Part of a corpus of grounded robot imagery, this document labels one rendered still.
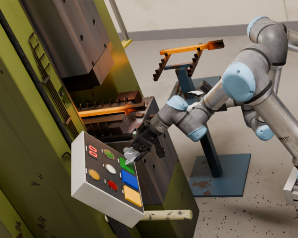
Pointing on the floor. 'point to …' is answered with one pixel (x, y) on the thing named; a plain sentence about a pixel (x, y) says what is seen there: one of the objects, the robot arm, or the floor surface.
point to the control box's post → (119, 228)
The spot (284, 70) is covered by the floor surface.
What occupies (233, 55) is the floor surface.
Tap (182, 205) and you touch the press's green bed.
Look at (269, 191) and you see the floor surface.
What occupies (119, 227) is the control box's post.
